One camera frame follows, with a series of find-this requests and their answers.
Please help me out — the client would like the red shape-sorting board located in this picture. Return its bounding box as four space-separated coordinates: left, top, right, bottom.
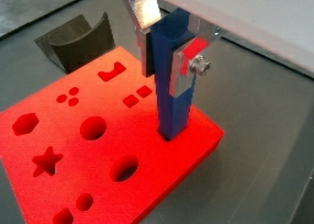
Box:
0 48 223 224

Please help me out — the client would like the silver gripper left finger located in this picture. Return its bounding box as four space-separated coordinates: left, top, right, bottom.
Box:
123 0 161 77

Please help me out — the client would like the black curved fixture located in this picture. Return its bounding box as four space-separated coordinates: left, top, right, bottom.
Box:
34 13 114 73

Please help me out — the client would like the blue rectangular bar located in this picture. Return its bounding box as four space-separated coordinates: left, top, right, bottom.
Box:
151 8 195 140

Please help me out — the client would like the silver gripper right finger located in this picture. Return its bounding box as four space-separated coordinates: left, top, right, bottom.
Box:
169 15 225 98

